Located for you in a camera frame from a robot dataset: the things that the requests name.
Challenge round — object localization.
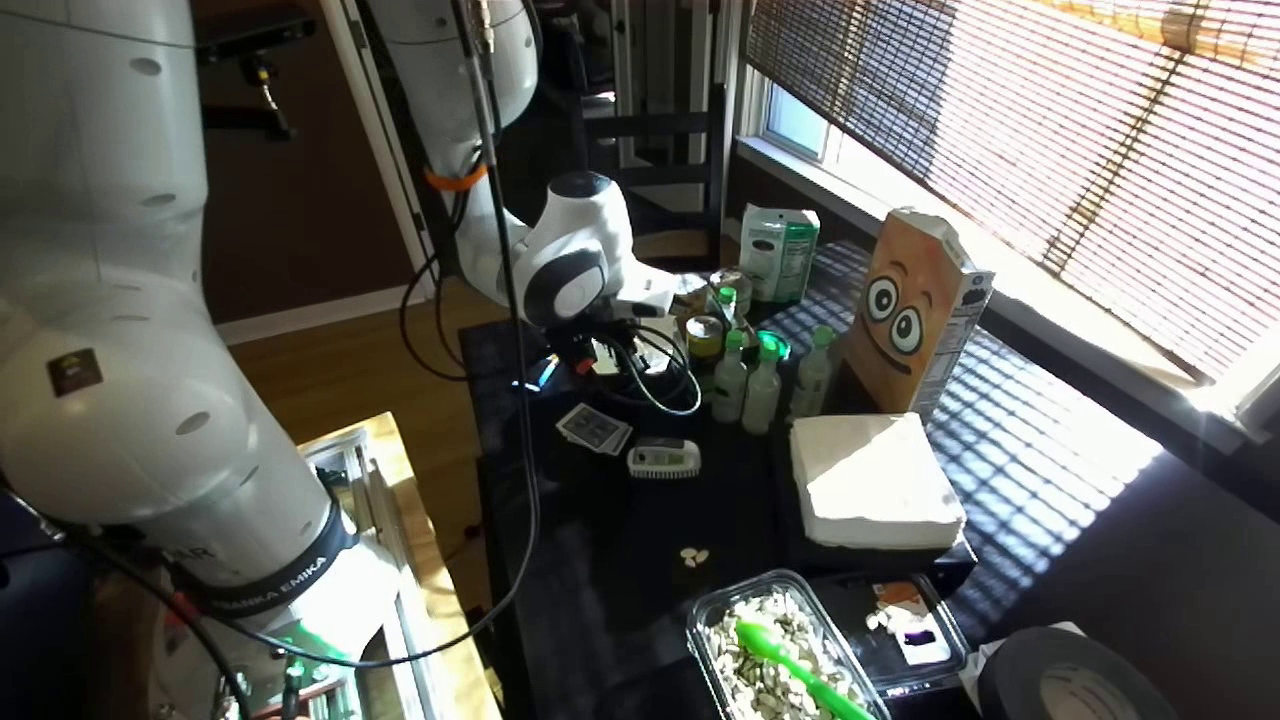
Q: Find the transparent plastic bowl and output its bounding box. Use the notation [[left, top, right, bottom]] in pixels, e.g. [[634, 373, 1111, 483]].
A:
[[685, 568, 893, 720]]

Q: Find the deck of playing cards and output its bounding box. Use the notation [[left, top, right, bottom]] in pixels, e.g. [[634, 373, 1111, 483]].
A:
[[555, 402, 635, 457]]

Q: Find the small tin can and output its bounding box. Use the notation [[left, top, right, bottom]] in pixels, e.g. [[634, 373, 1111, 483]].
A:
[[685, 315, 726, 362]]

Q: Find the white scrub brush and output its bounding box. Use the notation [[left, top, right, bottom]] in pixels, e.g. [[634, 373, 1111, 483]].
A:
[[626, 436, 703, 480]]

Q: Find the clear bottle with green cap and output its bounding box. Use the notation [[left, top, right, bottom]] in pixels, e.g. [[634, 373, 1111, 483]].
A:
[[711, 330, 750, 424], [791, 325, 837, 420], [741, 334, 789, 436]]

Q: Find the glass jar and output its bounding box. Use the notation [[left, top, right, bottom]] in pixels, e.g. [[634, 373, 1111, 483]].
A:
[[707, 268, 754, 317]]

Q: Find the green and white carton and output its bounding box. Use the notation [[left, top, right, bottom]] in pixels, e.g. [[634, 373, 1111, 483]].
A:
[[739, 204, 822, 305]]

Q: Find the dark wooden chair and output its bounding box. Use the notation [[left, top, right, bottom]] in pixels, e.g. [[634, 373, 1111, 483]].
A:
[[573, 80, 728, 269]]

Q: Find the window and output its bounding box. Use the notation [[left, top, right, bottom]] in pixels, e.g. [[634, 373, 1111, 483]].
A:
[[762, 80, 833, 163]]

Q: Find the stack of white napkins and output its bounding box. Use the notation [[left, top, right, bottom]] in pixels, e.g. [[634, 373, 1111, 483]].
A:
[[789, 411, 969, 552]]

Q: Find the cereal box with cartoon face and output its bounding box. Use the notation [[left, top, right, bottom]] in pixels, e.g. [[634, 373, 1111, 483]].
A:
[[843, 207, 997, 421]]

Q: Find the heap of pale seeds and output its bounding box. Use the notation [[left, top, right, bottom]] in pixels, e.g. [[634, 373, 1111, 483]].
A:
[[703, 590, 869, 720]]

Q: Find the green plastic spoon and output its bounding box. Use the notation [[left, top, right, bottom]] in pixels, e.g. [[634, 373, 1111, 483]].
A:
[[734, 617, 878, 720]]

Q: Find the bamboo window blind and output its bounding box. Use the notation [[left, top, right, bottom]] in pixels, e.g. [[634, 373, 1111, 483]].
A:
[[744, 0, 1280, 387]]

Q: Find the roll of black tape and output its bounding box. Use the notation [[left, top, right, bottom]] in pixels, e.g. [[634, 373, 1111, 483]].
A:
[[975, 626, 1182, 720]]

